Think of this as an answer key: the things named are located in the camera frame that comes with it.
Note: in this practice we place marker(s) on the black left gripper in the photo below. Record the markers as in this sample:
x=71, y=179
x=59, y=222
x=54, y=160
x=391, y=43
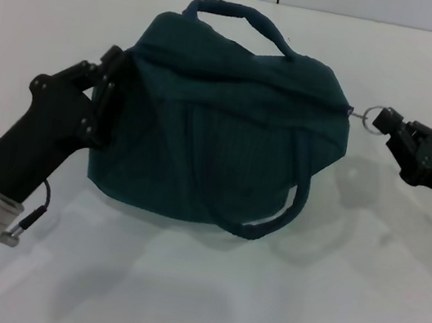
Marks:
x=42, y=132

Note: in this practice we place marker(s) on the dark teal fabric lunch bag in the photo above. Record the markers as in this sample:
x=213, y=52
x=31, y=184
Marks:
x=224, y=138

